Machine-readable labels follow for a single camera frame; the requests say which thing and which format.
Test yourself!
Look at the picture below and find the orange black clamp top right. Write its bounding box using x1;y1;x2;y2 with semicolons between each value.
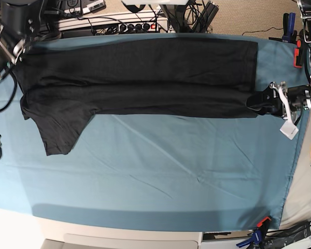
293;39;310;68

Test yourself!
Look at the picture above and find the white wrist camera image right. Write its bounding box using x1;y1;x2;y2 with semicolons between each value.
280;120;299;140

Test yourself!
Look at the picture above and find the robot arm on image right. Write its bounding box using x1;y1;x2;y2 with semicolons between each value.
246;1;311;125

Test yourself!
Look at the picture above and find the dark grey T-shirt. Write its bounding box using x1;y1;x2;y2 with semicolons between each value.
14;37;258;155

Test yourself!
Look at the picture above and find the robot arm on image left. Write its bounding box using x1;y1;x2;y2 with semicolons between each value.
0;1;62;113

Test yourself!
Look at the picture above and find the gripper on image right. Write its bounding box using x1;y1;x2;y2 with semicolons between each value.
246;81;311;122

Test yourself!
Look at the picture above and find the blue orange clamp bottom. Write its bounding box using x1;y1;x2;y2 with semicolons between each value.
236;216;272;248

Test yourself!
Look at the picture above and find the white power strip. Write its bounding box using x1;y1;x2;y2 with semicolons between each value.
54;16;170;33

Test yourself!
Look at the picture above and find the teal table cloth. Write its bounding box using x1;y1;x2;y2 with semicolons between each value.
0;33;311;232

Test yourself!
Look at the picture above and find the black plastic bag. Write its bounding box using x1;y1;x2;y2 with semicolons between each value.
259;220;311;249

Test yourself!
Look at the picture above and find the blue black clamp top right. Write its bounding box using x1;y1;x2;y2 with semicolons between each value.
268;12;297;44

